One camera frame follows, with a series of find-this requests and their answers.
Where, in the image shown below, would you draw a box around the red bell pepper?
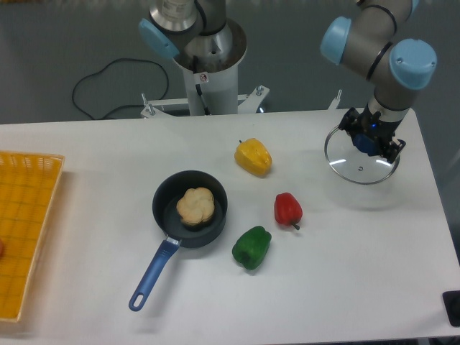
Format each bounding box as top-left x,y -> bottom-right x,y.
274,193 -> 303,231

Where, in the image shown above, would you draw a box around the yellow bell pepper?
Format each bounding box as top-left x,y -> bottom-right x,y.
234,138 -> 272,177

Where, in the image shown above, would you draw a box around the glass pot lid steel rim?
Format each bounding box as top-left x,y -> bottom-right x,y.
324,126 -> 400,185

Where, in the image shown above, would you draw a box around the dark saucepan blue handle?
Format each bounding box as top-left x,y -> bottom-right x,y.
129,170 -> 228,311

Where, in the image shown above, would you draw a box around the black floor cable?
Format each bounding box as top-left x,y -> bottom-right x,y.
72,57 -> 170,121

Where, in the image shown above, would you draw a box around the black gripper blue part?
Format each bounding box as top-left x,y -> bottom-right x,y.
338,107 -> 406,164

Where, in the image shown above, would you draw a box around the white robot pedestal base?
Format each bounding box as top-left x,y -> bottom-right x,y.
139,19 -> 270,116

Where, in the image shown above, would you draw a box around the yellow woven basket tray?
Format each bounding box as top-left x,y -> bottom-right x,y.
1,151 -> 65,323

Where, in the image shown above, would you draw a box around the green bell pepper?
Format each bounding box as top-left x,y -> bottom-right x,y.
231,226 -> 272,270

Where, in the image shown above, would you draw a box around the black device at table corner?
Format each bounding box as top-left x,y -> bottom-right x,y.
442,290 -> 460,327

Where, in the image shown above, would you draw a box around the beige bread roll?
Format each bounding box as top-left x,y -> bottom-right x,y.
176,187 -> 215,226

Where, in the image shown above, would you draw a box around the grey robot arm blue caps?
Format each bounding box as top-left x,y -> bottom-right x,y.
138,1 -> 437,163

